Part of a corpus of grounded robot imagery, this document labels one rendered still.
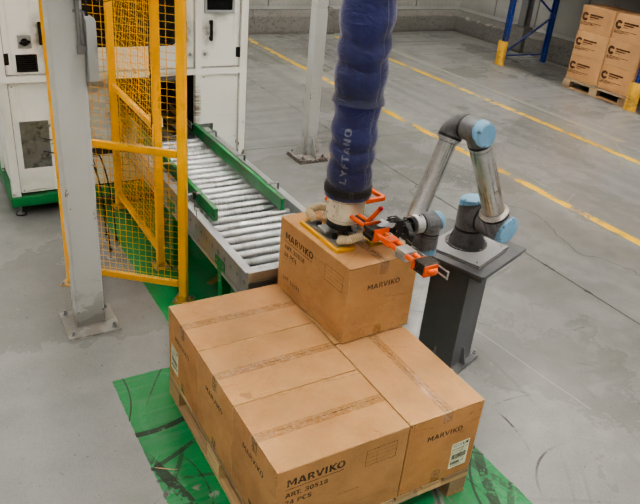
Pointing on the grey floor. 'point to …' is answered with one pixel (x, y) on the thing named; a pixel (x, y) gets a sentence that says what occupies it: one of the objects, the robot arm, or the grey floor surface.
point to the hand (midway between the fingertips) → (379, 233)
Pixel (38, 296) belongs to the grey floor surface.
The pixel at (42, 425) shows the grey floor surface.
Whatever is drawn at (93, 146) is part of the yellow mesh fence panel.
